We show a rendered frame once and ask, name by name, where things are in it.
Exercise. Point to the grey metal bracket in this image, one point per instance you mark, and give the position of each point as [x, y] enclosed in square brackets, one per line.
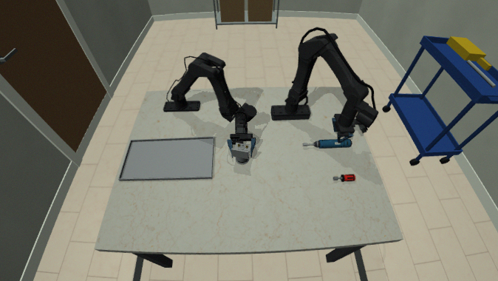
[242, 151]

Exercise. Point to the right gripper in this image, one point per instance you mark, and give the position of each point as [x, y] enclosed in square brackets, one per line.
[242, 137]

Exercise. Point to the dark blue nut driver barrel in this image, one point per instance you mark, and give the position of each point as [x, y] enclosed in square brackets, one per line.
[322, 144]

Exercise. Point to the dark grey cylinder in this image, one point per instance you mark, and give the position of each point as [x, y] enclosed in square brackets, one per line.
[241, 160]

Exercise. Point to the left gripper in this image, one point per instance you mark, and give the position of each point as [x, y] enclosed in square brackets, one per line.
[345, 125]

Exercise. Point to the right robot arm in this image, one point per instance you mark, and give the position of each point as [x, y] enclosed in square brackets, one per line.
[200, 68]

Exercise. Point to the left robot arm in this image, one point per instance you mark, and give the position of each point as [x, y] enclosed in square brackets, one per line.
[354, 91]

